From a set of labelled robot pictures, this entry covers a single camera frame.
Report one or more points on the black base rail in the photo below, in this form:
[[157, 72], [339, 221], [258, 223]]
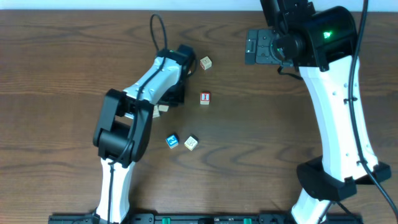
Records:
[[149, 218]]

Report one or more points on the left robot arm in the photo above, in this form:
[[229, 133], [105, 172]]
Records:
[[123, 130]]

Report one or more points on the white block with red side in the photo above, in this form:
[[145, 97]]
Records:
[[205, 63]]

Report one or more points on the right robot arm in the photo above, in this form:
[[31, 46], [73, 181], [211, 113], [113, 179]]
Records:
[[323, 48]]

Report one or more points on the red letter I block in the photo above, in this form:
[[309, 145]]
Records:
[[205, 98]]

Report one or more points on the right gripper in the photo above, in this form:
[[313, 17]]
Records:
[[259, 47]]

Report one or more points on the white block near blue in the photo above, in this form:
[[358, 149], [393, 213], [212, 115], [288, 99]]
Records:
[[191, 143]]

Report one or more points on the blue number 2 block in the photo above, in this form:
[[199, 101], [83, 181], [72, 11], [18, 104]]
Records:
[[172, 141]]

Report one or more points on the yellow wooden block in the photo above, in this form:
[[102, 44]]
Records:
[[156, 112]]

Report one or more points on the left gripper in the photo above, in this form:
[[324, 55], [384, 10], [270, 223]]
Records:
[[175, 97]]

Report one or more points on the red letter A block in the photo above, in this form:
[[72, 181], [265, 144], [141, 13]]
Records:
[[163, 108]]

